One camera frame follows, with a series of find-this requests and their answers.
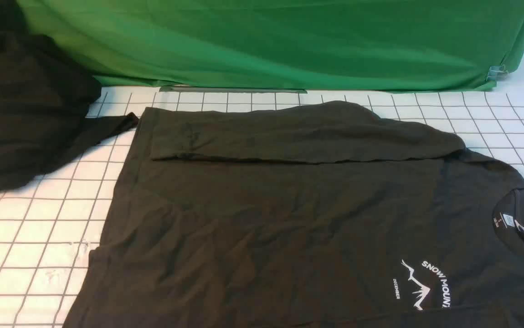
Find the metal binder clip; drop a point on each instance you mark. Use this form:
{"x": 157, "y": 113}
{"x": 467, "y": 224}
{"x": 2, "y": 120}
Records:
{"x": 497, "y": 73}

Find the black garment pile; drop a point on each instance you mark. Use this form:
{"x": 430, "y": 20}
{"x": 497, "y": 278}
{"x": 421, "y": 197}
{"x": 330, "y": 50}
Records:
{"x": 45, "y": 98}

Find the green backdrop cloth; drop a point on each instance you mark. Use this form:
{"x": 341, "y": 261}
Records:
{"x": 333, "y": 45}

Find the gray long-sleeve top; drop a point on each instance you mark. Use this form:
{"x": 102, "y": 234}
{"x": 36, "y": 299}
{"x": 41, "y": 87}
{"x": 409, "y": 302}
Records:
{"x": 316, "y": 216}

